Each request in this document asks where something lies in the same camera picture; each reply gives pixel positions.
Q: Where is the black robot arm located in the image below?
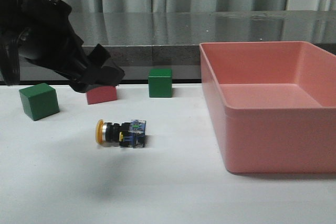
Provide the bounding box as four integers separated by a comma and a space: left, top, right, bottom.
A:
1, 0, 124, 93

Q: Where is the grey stone counter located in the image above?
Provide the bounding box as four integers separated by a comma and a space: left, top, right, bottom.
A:
70, 10, 335, 68

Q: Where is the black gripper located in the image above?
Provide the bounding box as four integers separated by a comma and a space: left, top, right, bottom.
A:
15, 0, 125, 93

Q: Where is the pink wooden cube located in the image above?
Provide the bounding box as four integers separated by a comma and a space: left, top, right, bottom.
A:
86, 86, 117, 105

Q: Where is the pink plastic bin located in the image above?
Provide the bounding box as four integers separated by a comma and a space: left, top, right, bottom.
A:
200, 41, 335, 173

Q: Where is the green cube near bin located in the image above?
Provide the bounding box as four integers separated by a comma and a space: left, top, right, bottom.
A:
148, 69, 173, 98

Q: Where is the yellow push button switch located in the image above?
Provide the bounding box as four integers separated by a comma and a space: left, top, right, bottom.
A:
95, 119, 146, 148

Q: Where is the green cube far left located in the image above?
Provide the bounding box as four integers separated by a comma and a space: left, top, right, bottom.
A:
19, 83, 60, 121

